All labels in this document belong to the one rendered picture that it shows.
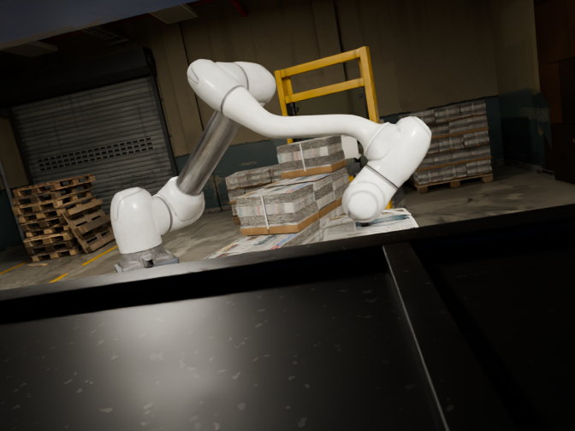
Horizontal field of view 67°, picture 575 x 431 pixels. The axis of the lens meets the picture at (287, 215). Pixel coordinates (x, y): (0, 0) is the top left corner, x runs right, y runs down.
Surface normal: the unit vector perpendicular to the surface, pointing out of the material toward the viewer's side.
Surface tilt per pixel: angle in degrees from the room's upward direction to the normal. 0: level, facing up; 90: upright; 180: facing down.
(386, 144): 69
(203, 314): 0
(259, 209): 90
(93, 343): 0
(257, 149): 90
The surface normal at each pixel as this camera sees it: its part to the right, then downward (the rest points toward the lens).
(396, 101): -0.12, 0.21
